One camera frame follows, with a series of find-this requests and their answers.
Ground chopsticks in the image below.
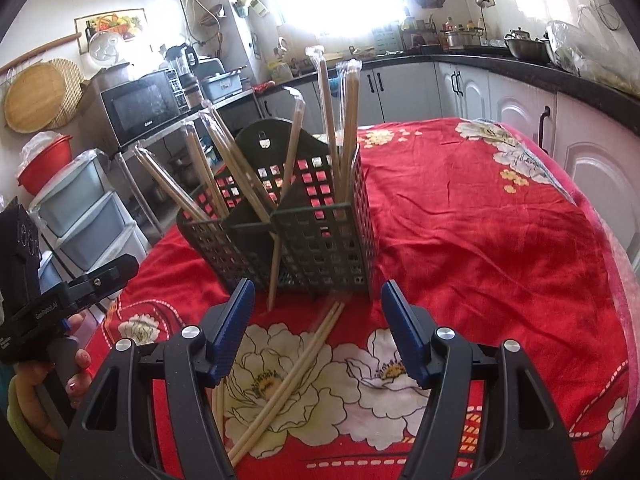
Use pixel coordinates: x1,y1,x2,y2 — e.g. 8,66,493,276
210,301,345,465

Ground chopsticks compartment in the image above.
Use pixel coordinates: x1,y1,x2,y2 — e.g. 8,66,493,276
306,46,361,204
201,87,306,311
132,122,229,222

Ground left hand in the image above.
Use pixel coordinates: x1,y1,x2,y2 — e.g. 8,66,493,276
12,311,94,441

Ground plastic drawer unit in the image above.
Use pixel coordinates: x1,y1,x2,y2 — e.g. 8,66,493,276
27,150,151,292

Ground red plastic basin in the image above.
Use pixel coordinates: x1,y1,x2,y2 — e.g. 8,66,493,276
17,136,73,196

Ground red floral tablecloth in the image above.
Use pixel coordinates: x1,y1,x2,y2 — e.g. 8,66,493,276
84,116,632,480

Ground round bamboo tray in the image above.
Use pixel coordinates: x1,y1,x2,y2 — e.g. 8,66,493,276
3,58,84,134

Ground black microwave oven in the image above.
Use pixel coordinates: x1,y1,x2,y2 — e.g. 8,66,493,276
79,70,182,156

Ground black plastic utensil basket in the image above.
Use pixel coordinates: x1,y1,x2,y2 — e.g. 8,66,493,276
176,118,375,295

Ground blender with black base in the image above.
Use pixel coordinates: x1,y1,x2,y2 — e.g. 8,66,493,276
165,44,203,108

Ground clear plastic bag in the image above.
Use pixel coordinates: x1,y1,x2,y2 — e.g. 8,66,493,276
546,21,639,96

